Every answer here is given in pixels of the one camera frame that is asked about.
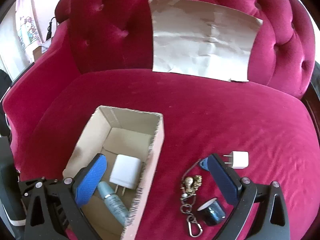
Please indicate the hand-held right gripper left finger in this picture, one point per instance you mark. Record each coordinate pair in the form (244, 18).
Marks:
(91, 180)

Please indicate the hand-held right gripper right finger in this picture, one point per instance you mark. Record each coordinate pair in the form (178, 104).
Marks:
(223, 180)

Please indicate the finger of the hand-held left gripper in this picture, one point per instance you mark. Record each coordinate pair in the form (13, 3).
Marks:
(26, 188)

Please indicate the blue key fob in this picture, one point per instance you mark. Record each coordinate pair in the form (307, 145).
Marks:
(203, 164)

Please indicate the small white charger plug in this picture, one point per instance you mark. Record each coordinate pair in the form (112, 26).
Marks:
(238, 159)

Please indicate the light blue tube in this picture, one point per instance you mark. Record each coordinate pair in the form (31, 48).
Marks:
(112, 202)

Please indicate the dark blue tape roll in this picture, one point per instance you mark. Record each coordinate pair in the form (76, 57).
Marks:
(212, 212)

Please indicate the large white charger plug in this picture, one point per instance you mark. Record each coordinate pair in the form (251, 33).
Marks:
(125, 171)

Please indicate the cardboard box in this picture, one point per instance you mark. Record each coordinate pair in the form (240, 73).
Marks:
(155, 160)

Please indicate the red velvet tufted armchair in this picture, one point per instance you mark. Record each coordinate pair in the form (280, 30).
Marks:
(212, 110)

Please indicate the small brown cardboard carton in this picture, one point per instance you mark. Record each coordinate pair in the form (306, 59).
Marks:
(38, 52)

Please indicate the crumpled white paper sheet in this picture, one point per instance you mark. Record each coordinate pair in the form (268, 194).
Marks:
(200, 42)

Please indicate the cartoon print curtain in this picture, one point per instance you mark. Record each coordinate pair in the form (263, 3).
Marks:
(27, 30)

